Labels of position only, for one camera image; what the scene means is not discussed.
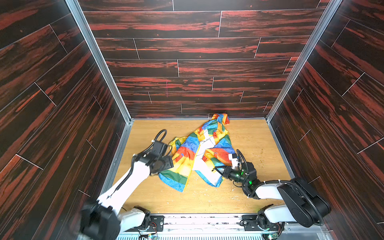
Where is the aluminium front rail frame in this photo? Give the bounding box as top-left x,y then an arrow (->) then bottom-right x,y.
115,214 -> 333,240

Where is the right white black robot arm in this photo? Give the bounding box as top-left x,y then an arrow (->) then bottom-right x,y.
215,163 -> 331,231

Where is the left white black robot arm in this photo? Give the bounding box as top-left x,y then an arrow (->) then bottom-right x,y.
80,140 -> 174,240

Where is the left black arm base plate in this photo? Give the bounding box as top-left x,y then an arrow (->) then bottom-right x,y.
125,215 -> 165,233

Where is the multicoloured patchwork jacket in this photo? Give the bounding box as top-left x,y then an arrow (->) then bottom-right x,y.
159,114 -> 236,193

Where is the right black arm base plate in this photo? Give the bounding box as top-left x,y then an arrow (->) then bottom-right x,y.
239,215 -> 282,232

